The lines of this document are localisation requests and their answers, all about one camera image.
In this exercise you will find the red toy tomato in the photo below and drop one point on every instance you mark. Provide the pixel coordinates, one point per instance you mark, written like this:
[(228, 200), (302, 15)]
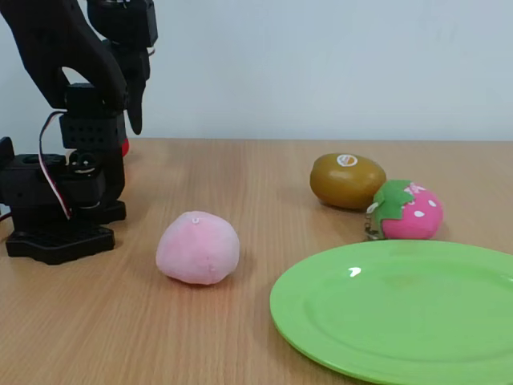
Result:
[(126, 147)]

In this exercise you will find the black robot arm with base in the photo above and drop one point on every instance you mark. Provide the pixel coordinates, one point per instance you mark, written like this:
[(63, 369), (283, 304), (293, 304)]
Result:
[(48, 48)]

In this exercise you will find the pink plush strawberry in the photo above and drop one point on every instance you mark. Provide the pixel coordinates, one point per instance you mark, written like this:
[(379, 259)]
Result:
[(417, 218)]

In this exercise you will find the green plastic plate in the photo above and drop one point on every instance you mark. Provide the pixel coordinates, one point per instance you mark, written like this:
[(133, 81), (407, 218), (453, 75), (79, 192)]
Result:
[(393, 317)]

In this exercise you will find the pink plush peach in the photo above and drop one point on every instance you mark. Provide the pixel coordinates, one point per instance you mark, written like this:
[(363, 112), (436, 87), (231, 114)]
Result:
[(198, 250)]

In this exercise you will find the brown toy kiwi with sticker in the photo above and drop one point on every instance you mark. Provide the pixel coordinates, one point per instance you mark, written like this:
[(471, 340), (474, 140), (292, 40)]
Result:
[(346, 184)]

